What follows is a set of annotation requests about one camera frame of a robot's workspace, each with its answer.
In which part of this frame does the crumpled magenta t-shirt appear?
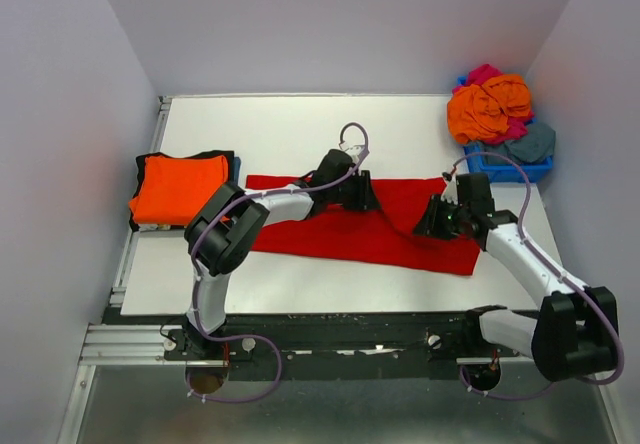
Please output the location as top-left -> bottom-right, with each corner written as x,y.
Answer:
452,64 -> 534,145

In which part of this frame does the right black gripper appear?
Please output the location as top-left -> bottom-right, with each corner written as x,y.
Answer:
410,192 -> 470,241

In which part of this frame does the blue plastic bin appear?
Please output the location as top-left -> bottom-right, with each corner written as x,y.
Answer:
456,77 -> 553,182

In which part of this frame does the crumpled orange t-shirt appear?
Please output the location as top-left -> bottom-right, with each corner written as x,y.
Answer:
447,74 -> 534,145

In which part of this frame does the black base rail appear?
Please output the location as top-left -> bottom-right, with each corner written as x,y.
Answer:
164,312 -> 524,382

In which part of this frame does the red t-shirt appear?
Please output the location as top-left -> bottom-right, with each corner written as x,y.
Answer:
253,178 -> 480,276

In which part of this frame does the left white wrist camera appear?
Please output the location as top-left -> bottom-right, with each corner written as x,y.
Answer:
339,144 -> 369,165

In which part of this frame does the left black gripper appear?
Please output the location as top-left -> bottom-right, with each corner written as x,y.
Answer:
328,170 -> 382,212

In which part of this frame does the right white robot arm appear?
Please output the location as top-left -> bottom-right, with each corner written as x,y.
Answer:
413,173 -> 624,383

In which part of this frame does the aluminium frame rail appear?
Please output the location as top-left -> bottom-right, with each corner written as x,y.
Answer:
77,95 -> 186,368

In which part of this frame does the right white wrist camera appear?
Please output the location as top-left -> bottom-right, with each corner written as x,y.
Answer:
440,179 -> 458,205

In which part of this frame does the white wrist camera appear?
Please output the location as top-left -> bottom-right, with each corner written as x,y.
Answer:
440,179 -> 458,205
339,144 -> 369,165

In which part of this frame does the folded blue t-shirt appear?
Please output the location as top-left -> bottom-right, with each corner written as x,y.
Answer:
230,156 -> 241,184

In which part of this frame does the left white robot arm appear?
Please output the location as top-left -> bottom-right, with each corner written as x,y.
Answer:
183,149 -> 380,359

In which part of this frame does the crumpled grey-blue t-shirt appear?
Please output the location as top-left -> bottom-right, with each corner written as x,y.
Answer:
480,122 -> 556,165

